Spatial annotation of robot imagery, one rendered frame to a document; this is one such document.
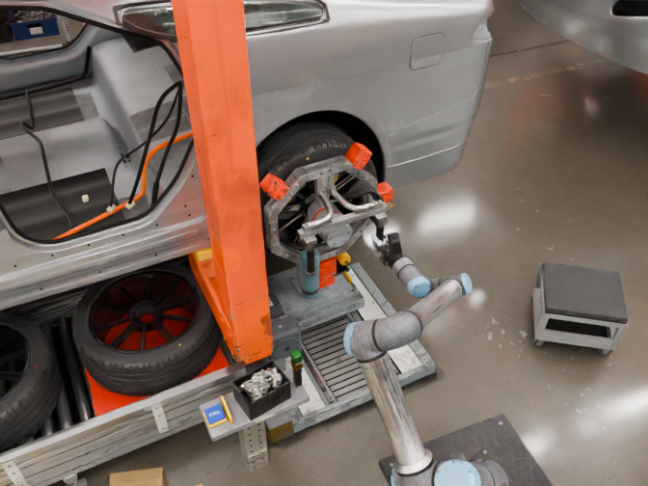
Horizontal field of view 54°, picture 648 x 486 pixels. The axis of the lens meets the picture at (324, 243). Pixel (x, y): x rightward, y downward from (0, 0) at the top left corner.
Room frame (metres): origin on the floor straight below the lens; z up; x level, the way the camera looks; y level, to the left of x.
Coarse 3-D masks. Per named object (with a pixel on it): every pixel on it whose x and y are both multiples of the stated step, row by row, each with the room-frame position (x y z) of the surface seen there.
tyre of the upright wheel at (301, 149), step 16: (288, 128) 2.46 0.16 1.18; (304, 128) 2.45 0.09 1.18; (320, 128) 2.48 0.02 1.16; (336, 128) 2.54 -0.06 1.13; (272, 144) 2.38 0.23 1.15; (288, 144) 2.36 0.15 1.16; (304, 144) 2.33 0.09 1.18; (320, 144) 2.34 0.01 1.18; (336, 144) 2.36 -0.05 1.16; (352, 144) 2.43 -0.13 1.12; (256, 160) 2.34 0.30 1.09; (272, 160) 2.29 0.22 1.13; (288, 160) 2.26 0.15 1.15; (304, 160) 2.28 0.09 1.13; (368, 160) 2.43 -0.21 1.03
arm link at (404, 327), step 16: (448, 288) 1.75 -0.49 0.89; (464, 288) 1.81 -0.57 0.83; (416, 304) 1.60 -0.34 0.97; (432, 304) 1.61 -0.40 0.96; (448, 304) 1.68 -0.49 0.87; (384, 320) 1.46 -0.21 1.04; (400, 320) 1.45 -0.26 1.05; (416, 320) 1.46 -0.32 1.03; (384, 336) 1.40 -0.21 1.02; (400, 336) 1.40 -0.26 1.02; (416, 336) 1.42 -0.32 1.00
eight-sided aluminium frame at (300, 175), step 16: (336, 160) 2.30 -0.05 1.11; (288, 176) 2.22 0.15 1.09; (304, 176) 2.19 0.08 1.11; (320, 176) 2.22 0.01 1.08; (368, 176) 2.33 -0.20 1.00; (288, 192) 2.16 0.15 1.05; (272, 208) 2.13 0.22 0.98; (272, 224) 2.12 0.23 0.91; (352, 224) 2.36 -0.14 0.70; (368, 224) 2.34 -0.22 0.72; (272, 240) 2.12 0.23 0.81; (352, 240) 2.30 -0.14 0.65; (288, 256) 2.15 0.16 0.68; (320, 256) 2.22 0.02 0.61
